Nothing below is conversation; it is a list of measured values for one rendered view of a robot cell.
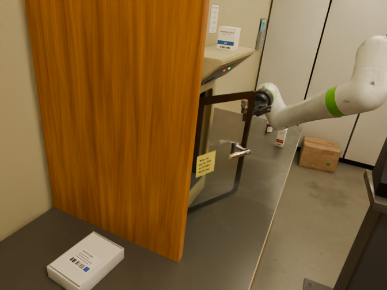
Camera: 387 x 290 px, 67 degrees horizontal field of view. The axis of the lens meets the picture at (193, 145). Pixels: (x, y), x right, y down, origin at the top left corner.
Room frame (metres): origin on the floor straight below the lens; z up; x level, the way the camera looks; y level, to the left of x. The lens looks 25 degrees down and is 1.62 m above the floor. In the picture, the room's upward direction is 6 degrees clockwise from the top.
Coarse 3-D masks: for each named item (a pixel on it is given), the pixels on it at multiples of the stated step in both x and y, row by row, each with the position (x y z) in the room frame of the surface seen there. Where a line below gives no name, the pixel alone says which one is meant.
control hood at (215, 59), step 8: (208, 48) 0.86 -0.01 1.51; (216, 48) 0.88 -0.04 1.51; (240, 48) 0.94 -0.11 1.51; (248, 48) 0.96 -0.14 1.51; (208, 56) 0.72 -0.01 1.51; (216, 56) 0.73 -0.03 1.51; (224, 56) 0.74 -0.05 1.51; (232, 56) 0.76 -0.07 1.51; (240, 56) 0.82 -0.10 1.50; (248, 56) 0.97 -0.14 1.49; (208, 64) 0.70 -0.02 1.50; (216, 64) 0.69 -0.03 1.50; (224, 64) 0.72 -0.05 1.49; (208, 72) 0.69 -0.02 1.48
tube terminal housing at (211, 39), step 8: (216, 0) 0.93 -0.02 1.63; (224, 0) 0.99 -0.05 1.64; (224, 8) 1.00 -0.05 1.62; (208, 16) 0.89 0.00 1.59; (224, 16) 1.01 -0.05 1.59; (208, 24) 0.90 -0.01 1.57; (216, 32) 0.96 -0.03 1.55; (208, 40) 0.91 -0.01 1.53; (216, 40) 0.97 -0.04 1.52; (216, 80) 1.01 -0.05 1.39; (200, 88) 0.89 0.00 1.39; (208, 88) 0.95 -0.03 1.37
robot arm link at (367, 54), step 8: (368, 40) 1.09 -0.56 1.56; (376, 40) 1.07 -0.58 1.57; (384, 40) 1.06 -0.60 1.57; (360, 48) 1.10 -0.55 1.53; (368, 48) 1.07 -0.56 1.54; (376, 48) 1.05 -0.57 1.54; (384, 48) 1.04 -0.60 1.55; (360, 56) 1.07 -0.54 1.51; (368, 56) 1.04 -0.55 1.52; (376, 56) 1.03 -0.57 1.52; (384, 56) 1.02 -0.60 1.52; (360, 64) 1.04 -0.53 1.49; (368, 64) 1.02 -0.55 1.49; (376, 64) 1.01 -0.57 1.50; (384, 64) 1.01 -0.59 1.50
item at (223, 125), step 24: (216, 96) 0.81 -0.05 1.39; (240, 96) 0.88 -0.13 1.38; (216, 120) 0.82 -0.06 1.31; (240, 120) 0.89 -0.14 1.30; (216, 144) 0.83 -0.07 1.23; (192, 168) 0.77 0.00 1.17; (216, 168) 0.84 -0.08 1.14; (240, 168) 0.92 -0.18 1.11; (192, 192) 0.78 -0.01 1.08; (216, 192) 0.85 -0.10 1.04
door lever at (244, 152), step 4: (240, 144) 0.90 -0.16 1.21; (236, 148) 0.89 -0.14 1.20; (240, 148) 0.88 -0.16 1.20; (244, 148) 0.87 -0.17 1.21; (236, 152) 0.83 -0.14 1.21; (240, 152) 0.84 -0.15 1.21; (244, 152) 0.85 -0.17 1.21; (248, 152) 0.86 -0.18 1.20; (228, 156) 0.82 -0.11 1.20; (232, 156) 0.81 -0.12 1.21; (236, 156) 0.82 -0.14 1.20; (240, 156) 0.83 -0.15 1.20
